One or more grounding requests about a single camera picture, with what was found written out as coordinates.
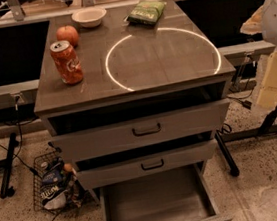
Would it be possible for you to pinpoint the red coke can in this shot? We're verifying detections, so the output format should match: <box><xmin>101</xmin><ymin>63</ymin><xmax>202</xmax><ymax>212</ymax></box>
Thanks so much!
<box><xmin>50</xmin><ymin>40</ymin><xmax>83</xmax><ymax>85</ymax></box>

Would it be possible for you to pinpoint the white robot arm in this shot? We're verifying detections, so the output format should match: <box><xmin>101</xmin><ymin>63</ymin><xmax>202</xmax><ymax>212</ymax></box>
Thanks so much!
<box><xmin>240</xmin><ymin>0</ymin><xmax>277</xmax><ymax>109</ymax></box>

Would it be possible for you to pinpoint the grey drawer cabinet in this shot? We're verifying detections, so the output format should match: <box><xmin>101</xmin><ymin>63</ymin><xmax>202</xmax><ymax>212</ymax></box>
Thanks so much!
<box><xmin>21</xmin><ymin>0</ymin><xmax>252</xmax><ymax>212</ymax></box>

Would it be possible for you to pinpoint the grey top drawer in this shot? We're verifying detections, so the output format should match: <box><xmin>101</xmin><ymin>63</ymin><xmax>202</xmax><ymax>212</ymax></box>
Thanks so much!
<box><xmin>52</xmin><ymin>99</ymin><xmax>229</xmax><ymax>161</ymax></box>

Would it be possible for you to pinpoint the grey drawer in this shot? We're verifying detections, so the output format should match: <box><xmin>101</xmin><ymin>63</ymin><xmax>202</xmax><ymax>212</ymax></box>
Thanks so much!
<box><xmin>52</xmin><ymin>99</ymin><xmax>229</xmax><ymax>161</ymax></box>
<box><xmin>100</xmin><ymin>165</ymin><xmax>232</xmax><ymax>221</ymax></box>
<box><xmin>76</xmin><ymin>140</ymin><xmax>216</xmax><ymax>190</ymax></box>

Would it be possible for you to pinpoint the grey middle drawer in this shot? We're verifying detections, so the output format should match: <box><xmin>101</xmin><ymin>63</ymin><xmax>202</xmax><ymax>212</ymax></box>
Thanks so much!
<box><xmin>76</xmin><ymin>140</ymin><xmax>216</xmax><ymax>190</ymax></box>

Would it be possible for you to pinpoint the grey bottom drawer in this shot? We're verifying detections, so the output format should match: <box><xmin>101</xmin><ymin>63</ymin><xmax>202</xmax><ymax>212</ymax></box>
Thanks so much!
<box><xmin>100</xmin><ymin>165</ymin><xmax>232</xmax><ymax>221</ymax></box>

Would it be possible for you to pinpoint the green chip bag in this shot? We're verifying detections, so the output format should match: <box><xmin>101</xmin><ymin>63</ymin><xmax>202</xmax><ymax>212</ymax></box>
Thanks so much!
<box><xmin>126</xmin><ymin>0</ymin><xmax>166</xmax><ymax>25</ymax></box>

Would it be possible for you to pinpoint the white paper bowl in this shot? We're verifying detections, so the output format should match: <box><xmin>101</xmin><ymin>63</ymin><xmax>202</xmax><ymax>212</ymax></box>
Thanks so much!
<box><xmin>71</xmin><ymin>7</ymin><xmax>106</xmax><ymax>28</ymax></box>

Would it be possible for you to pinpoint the black power adapter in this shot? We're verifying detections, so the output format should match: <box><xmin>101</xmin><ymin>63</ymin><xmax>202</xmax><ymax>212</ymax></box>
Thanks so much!
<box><xmin>241</xmin><ymin>100</ymin><xmax>252</xmax><ymax>109</ymax></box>

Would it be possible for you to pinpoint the red apple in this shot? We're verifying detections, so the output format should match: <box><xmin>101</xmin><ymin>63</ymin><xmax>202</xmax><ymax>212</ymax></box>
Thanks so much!
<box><xmin>56</xmin><ymin>25</ymin><xmax>79</xmax><ymax>47</ymax></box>

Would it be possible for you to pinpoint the blue white snack bag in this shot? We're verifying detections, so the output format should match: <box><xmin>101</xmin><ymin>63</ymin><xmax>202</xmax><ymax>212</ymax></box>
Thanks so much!
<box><xmin>39</xmin><ymin>170</ymin><xmax>66</xmax><ymax>210</ymax></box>

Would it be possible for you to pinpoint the black table leg right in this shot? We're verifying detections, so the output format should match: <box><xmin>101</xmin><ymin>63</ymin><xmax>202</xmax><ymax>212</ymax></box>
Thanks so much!
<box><xmin>215</xmin><ymin>106</ymin><xmax>277</xmax><ymax>176</ymax></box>

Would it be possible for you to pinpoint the black table leg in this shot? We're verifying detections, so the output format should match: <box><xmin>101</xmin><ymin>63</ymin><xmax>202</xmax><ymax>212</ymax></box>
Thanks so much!
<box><xmin>0</xmin><ymin>133</ymin><xmax>19</xmax><ymax>199</ymax></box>
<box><xmin>215</xmin><ymin>106</ymin><xmax>277</xmax><ymax>176</ymax></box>

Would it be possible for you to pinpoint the black table leg left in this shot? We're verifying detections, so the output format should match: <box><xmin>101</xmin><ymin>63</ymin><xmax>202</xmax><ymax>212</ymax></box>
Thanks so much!
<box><xmin>0</xmin><ymin>133</ymin><xmax>19</xmax><ymax>199</ymax></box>

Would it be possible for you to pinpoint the black wire basket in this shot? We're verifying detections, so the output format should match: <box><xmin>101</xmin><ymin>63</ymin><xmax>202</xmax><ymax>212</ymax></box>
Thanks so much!
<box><xmin>33</xmin><ymin>152</ymin><xmax>85</xmax><ymax>213</ymax></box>

